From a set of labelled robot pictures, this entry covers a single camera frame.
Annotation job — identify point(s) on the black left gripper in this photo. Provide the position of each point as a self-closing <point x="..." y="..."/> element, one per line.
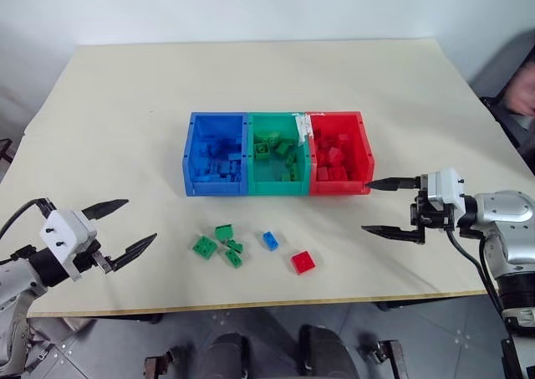
<point x="85" y="263"/>

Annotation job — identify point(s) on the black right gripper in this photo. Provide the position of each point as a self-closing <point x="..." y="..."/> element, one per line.
<point x="424" y="216"/>

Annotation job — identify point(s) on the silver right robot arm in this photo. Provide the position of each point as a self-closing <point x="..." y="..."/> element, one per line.
<point x="501" y="211"/>

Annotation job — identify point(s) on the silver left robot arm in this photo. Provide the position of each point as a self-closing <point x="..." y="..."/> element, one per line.
<point x="12" y="283"/>

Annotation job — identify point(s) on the red plastic bin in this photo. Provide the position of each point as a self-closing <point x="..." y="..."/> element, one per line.
<point x="338" y="187"/>

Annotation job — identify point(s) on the flat green square brick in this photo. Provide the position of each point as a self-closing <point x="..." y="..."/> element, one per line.
<point x="204" y="247"/>

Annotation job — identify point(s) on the small red brick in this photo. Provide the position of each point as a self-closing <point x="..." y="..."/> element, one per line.
<point x="342" y="138"/>

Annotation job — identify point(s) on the blue plastic bin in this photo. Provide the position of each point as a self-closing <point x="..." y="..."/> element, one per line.
<point x="215" y="187"/>

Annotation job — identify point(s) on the green brick with slope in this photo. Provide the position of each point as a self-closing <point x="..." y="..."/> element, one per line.
<point x="224" y="231"/>

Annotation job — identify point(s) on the red square brick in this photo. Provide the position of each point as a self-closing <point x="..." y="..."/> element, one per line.
<point x="303" y="262"/>

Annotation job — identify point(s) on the small green brick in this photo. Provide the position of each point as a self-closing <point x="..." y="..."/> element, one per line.
<point x="294" y="171"/>
<point x="235" y="245"/>
<point x="291" y="158"/>
<point x="286" y="177"/>

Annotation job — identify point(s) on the green rectangular brick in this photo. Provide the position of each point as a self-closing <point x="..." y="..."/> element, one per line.
<point x="283" y="146"/>
<point x="234" y="259"/>

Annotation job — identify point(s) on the green plastic bin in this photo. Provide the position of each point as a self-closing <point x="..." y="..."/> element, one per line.
<point x="276" y="187"/>

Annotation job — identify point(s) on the white tape strip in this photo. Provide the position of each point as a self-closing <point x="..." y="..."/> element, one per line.
<point x="304" y="126"/>

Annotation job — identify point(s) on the blue rectangular brick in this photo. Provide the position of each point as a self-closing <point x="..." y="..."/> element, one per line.
<point x="270" y="241"/>

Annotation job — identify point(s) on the dark rounded shape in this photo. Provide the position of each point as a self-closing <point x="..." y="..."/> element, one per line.
<point x="225" y="356"/>
<point x="324" y="351"/>

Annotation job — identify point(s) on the person in dark clothing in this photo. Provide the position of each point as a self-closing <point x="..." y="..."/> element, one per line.
<point x="520" y="92"/>

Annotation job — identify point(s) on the black stand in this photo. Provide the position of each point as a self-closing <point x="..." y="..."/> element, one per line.
<point x="520" y="356"/>

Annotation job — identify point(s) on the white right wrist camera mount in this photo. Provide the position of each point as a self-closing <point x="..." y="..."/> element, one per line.
<point x="445" y="191"/>

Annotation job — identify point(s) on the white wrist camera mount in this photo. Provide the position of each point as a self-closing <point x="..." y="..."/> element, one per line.
<point x="445" y="191"/>
<point x="62" y="232"/>

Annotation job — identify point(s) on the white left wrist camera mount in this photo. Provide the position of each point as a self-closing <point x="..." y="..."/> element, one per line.
<point x="62" y="232"/>

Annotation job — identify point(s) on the black table frame bar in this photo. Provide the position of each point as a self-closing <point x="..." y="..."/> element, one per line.
<point x="418" y="301"/>
<point x="129" y="318"/>

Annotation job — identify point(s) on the brown metal bracket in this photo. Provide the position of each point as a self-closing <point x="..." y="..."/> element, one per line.
<point x="386" y="354"/>
<point x="156" y="364"/>

